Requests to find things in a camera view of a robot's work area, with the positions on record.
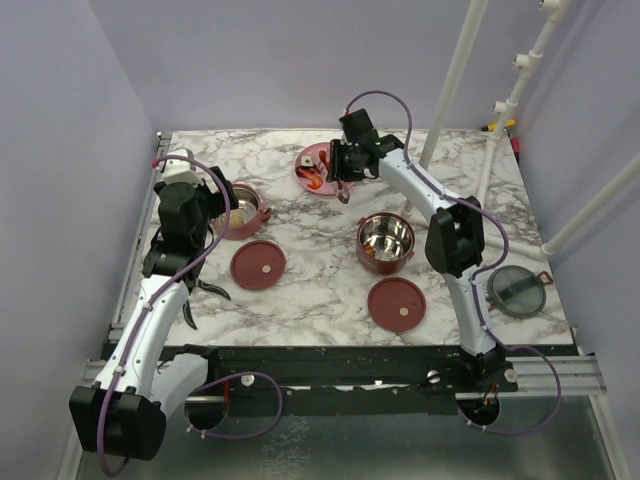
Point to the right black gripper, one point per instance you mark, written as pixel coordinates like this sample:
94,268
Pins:
335,170

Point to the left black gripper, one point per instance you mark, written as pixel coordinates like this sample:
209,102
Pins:
217,200

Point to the white steamed bun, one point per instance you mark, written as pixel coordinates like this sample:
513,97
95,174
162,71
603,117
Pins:
236,218

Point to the pink food tongs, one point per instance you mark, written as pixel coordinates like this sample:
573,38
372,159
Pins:
342,191

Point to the dark red steel lunch pot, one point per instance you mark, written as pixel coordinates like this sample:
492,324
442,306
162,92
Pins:
393,238

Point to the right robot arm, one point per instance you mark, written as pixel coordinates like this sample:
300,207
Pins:
455,239

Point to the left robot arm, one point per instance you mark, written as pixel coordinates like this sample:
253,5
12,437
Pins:
125,410

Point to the pink steel lunch pot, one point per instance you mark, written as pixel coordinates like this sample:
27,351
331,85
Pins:
255,213

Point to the yellow brown food piece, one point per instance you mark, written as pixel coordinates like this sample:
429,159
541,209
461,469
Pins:
324,160

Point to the green black screwdriver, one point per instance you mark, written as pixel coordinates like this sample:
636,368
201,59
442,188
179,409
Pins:
357,128

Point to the red white shrimp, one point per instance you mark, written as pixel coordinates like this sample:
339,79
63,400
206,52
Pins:
309,178

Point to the pink food plate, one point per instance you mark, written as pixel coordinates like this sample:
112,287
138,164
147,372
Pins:
328,187

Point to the dark pink round lid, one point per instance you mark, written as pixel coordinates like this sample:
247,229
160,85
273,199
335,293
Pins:
258,265

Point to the transparent grey pot lid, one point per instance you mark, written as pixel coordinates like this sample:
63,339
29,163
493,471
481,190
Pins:
517,291

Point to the aluminium table edge rail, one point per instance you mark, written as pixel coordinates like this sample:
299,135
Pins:
138,235

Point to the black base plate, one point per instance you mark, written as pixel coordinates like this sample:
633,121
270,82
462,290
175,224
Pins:
340,381

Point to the white pipe frame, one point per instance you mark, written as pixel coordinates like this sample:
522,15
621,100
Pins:
526,64

